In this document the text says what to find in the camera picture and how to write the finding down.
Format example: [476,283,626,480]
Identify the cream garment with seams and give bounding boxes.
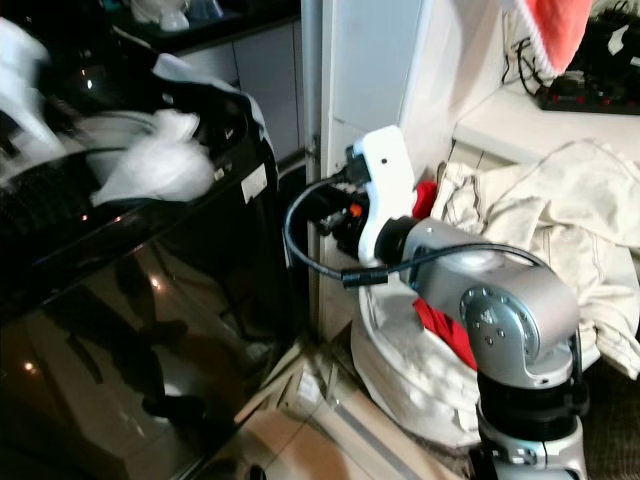
[434,139,640,380]

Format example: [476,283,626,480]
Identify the white object on counter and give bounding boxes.
[128,0,207,32]

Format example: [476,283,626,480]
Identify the red garment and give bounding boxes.
[411,297,480,372]

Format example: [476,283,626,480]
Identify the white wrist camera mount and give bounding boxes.
[0,18,77,169]
[348,124,418,269]

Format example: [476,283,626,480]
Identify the black tangled power cables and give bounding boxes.
[504,38,563,97]

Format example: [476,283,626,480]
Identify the red cloth with white trim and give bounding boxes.
[502,0,598,80]

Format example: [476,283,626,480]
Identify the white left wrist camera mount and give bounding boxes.
[0,18,77,169]

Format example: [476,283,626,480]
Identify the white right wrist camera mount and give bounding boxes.
[348,124,418,269]

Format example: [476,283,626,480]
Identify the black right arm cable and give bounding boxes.
[283,176,553,291]

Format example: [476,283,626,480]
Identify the white fabric laundry basket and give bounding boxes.
[350,278,487,450]

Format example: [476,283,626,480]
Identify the white washer label sticker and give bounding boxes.
[239,162,270,205]

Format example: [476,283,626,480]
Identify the black top-load washing machine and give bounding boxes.
[0,0,287,480]

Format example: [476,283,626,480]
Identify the black power strip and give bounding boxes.
[537,78,640,117]

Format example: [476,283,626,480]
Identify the white garment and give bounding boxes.
[88,109,217,207]

